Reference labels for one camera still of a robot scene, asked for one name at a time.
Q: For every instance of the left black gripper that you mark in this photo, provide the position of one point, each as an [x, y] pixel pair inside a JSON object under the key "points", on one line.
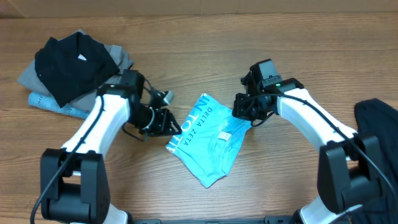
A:
{"points": [[162, 126]]}

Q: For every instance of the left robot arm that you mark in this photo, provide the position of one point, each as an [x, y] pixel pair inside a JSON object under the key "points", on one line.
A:
{"points": [[73, 181]]}

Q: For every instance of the grey folded garment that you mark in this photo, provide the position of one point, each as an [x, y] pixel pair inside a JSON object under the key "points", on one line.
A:
{"points": [[29, 79]]}

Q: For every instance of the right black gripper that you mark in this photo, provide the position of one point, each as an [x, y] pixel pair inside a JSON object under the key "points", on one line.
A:
{"points": [[243, 106]]}

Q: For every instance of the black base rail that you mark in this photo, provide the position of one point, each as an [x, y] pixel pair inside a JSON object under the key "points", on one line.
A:
{"points": [[211, 221]]}

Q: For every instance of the light blue folded jeans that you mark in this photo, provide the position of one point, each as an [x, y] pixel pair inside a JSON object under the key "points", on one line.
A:
{"points": [[48, 103]]}

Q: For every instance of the light blue printed t-shirt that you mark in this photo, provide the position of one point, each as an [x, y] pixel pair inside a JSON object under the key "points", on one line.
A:
{"points": [[210, 140]]}

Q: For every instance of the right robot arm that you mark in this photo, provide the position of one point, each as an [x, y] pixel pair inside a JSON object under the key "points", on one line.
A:
{"points": [[350, 171]]}

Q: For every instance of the black folded shirt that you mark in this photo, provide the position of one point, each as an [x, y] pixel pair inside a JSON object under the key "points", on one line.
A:
{"points": [[73, 66]]}

